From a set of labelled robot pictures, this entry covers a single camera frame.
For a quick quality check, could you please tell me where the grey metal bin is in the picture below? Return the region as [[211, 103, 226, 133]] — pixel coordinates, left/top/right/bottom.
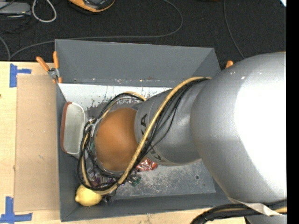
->
[[54, 39, 234, 222]]

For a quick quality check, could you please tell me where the red shiny packet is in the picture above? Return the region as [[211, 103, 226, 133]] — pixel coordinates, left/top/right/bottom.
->
[[135, 159, 158, 172]]

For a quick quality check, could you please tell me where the white container with red-brown rim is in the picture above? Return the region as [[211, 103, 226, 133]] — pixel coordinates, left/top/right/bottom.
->
[[60, 101, 86, 160]]

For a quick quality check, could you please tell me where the yellow lemon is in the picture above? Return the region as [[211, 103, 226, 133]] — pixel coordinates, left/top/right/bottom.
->
[[74, 184, 103, 207]]

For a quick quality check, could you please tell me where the brown cardboard board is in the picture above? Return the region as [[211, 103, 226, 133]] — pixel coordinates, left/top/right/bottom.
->
[[13, 73, 61, 212]]

